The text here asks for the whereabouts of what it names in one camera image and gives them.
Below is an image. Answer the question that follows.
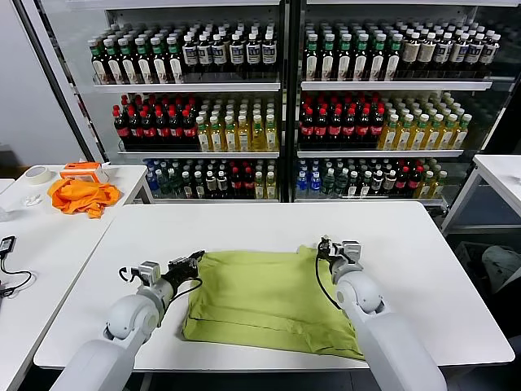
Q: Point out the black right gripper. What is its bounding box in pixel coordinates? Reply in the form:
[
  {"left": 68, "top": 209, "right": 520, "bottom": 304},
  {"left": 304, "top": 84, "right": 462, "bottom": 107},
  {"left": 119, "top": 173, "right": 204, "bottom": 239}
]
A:
[{"left": 317, "top": 235, "right": 345, "bottom": 272}]

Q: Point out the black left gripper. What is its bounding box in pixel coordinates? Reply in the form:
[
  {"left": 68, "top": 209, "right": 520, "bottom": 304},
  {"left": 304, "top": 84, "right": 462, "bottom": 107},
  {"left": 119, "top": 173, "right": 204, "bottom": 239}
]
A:
[{"left": 162, "top": 251, "right": 207, "bottom": 291}]

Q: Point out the yellow-green t-shirt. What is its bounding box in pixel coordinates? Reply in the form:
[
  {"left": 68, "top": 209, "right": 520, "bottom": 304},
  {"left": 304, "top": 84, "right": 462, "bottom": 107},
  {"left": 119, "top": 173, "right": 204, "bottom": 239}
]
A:
[{"left": 182, "top": 244, "right": 366, "bottom": 362}]

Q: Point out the red cap cola bottle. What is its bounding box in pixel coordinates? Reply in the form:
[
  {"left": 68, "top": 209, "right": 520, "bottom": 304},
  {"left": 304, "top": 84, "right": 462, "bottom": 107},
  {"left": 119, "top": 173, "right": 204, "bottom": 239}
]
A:
[
  {"left": 408, "top": 166, "right": 422, "bottom": 199},
  {"left": 168, "top": 105, "right": 183, "bottom": 150},
  {"left": 141, "top": 105, "right": 157, "bottom": 150},
  {"left": 241, "top": 166, "right": 255, "bottom": 200},
  {"left": 300, "top": 108, "right": 315, "bottom": 148},
  {"left": 313, "top": 108, "right": 329, "bottom": 148},
  {"left": 396, "top": 166, "right": 409, "bottom": 199},
  {"left": 341, "top": 108, "right": 357, "bottom": 148},
  {"left": 181, "top": 105, "right": 197, "bottom": 150},
  {"left": 356, "top": 108, "right": 370, "bottom": 148},
  {"left": 112, "top": 105, "right": 129, "bottom": 150},
  {"left": 229, "top": 166, "right": 243, "bottom": 200},
  {"left": 327, "top": 108, "right": 343, "bottom": 148},
  {"left": 155, "top": 105, "right": 170, "bottom": 150},
  {"left": 127, "top": 105, "right": 142, "bottom": 150},
  {"left": 369, "top": 108, "right": 386, "bottom": 148}
]

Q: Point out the glass beverage display cabinet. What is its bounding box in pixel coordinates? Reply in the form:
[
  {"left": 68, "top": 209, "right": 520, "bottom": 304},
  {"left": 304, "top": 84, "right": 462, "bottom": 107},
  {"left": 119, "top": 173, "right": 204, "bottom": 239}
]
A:
[{"left": 103, "top": 0, "right": 510, "bottom": 204}]

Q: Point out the orange crumpled cloth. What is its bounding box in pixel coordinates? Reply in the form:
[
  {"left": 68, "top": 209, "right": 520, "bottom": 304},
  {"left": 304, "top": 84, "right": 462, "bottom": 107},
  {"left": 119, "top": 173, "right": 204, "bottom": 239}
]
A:
[{"left": 47, "top": 178, "right": 122, "bottom": 220}]

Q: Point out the white side table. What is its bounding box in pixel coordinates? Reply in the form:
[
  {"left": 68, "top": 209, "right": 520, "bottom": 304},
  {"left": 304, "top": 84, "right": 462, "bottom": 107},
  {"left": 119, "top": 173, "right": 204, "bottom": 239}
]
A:
[
  {"left": 440, "top": 154, "right": 521, "bottom": 237},
  {"left": 0, "top": 165, "right": 154, "bottom": 391}
]

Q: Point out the orange white box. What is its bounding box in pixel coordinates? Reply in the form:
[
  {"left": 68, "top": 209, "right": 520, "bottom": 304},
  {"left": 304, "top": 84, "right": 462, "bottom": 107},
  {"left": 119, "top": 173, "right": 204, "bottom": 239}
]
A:
[{"left": 59, "top": 161, "right": 110, "bottom": 184}]

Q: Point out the masking tape roll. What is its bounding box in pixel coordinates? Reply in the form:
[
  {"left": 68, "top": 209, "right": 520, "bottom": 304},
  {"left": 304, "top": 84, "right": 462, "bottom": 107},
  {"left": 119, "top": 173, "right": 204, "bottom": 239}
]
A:
[{"left": 23, "top": 165, "right": 52, "bottom": 185}]

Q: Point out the grey speckled bag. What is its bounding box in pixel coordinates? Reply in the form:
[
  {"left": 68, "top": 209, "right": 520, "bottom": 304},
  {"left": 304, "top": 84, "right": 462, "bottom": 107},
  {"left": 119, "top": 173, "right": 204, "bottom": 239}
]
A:
[{"left": 482, "top": 245, "right": 521, "bottom": 297}]

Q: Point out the green cap dark tea bottle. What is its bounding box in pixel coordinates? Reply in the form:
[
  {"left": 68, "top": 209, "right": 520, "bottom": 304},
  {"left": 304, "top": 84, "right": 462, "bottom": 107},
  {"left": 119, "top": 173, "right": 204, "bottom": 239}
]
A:
[
  {"left": 118, "top": 37, "right": 137, "bottom": 86},
  {"left": 150, "top": 37, "right": 167, "bottom": 86},
  {"left": 386, "top": 34, "right": 403, "bottom": 82},
  {"left": 370, "top": 34, "right": 387, "bottom": 82},
  {"left": 321, "top": 34, "right": 338, "bottom": 82},
  {"left": 353, "top": 34, "right": 370, "bottom": 82},
  {"left": 88, "top": 38, "right": 107, "bottom": 86},
  {"left": 134, "top": 37, "right": 151, "bottom": 86},
  {"left": 103, "top": 37, "right": 122, "bottom": 86},
  {"left": 337, "top": 34, "right": 354, "bottom": 82},
  {"left": 166, "top": 37, "right": 183, "bottom": 86},
  {"left": 304, "top": 34, "right": 321, "bottom": 82}
]

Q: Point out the white cap navy label bottle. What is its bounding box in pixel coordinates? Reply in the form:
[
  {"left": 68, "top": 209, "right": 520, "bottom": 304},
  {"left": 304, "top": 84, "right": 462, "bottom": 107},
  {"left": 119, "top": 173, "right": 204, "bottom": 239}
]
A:
[
  {"left": 260, "top": 34, "right": 277, "bottom": 81},
  {"left": 197, "top": 35, "right": 213, "bottom": 81},
  {"left": 212, "top": 35, "right": 228, "bottom": 81},
  {"left": 450, "top": 33, "right": 469, "bottom": 77},
  {"left": 435, "top": 33, "right": 453, "bottom": 77},
  {"left": 228, "top": 34, "right": 244, "bottom": 81},
  {"left": 244, "top": 34, "right": 261, "bottom": 81},
  {"left": 481, "top": 33, "right": 501, "bottom": 77},
  {"left": 466, "top": 33, "right": 485, "bottom": 77},
  {"left": 182, "top": 35, "right": 199, "bottom": 81}
]

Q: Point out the white cap beige label bottle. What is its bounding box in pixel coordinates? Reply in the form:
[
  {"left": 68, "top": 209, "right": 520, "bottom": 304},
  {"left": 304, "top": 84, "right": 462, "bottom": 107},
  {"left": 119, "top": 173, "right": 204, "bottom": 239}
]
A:
[
  {"left": 402, "top": 33, "right": 422, "bottom": 77},
  {"left": 418, "top": 33, "right": 437, "bottom": 77}
]

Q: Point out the glass cabinet door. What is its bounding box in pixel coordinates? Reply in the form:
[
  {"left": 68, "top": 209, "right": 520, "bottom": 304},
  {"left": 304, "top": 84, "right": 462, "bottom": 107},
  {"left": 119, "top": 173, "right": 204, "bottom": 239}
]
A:
[
  {"left": 15, "top": 0, "right": 110, "bottom": 164},
  {"left": 484, "top": 0, "right": 521, "bottom": 158}
]

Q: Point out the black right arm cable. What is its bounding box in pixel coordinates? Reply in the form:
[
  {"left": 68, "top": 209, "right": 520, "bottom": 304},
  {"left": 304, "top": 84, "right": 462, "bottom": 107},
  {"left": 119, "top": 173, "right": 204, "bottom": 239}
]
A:
[{"left": 315, "top": 254, "right": 347, "bottom": 313}]

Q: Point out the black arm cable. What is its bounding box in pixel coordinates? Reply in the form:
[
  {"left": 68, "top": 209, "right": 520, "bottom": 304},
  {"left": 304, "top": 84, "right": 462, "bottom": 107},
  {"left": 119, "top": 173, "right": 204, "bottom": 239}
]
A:
[
  {"left": 315, "top": 254, "right": 347, "bottom": 313},
  {"left": 119, "top": 266, "right": 204, "bottom": 305}
]

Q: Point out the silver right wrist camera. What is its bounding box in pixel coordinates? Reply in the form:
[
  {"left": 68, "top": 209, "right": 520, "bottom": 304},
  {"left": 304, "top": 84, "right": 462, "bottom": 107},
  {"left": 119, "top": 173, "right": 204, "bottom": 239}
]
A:
[{"left": 334, "top": 239, "right": 364, "bottom": 268}]

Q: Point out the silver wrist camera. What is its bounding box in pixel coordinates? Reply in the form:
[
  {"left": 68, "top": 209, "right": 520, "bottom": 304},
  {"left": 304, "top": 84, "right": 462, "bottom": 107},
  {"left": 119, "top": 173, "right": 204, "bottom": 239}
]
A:
[
  {"left": 138, "top": 261, "right": 163, "bottom": 286},
  {"left": 334, "top": 239, "right": 364, "bottom": 268}
]

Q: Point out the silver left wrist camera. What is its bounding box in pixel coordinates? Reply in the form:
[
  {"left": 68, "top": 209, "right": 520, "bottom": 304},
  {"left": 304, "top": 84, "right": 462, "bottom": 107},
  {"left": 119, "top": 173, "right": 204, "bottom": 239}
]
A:
[{"left": 138, "top": 261, "right": 163, "bottom": 286}]

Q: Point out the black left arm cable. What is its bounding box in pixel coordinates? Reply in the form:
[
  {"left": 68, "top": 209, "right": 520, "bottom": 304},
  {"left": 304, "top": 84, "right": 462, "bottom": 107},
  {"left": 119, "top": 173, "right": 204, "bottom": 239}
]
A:
[{"left": 119, "top": 266, "right": 204, "bottom": 305}]

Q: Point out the black table cable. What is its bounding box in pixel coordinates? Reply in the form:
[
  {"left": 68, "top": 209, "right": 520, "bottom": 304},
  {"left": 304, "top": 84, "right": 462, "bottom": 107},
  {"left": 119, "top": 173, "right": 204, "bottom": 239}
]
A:
[{"left": 0, "top": 254, "right": 33, "bottom": 301}]

